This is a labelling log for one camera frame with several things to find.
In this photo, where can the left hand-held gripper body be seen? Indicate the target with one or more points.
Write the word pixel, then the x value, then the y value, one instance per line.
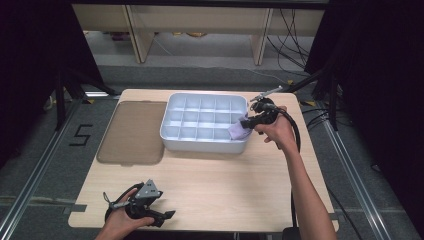
pixel 144 195

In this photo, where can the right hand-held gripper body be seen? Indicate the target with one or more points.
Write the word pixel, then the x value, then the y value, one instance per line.
pixel 265 110

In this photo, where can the light purple sock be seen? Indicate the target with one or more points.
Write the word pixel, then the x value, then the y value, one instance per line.
pixel 238 130

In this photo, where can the white compartment storage box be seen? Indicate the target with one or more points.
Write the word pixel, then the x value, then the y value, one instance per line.
pixel 200 141

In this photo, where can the person's right hand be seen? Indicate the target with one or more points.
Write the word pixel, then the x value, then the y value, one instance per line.
pixel 278 128

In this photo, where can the person's left hand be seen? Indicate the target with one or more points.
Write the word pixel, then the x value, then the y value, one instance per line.
pixel 121 221

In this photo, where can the brown translucent plastic lid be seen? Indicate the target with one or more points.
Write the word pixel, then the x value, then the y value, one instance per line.
pixel 133 133

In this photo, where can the black metal stand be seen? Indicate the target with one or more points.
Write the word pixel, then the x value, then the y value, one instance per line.
pixel 60 100
pixel 333 100

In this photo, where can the black curtain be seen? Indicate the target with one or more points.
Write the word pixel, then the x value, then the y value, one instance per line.
pixel 36 66
pixel 376 83

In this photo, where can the black box under table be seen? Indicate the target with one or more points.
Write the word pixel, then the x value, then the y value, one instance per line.
pixel 290 234

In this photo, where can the aluminium floor rail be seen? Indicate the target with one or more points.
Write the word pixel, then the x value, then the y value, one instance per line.
pixel 36 166
pixel 353 180

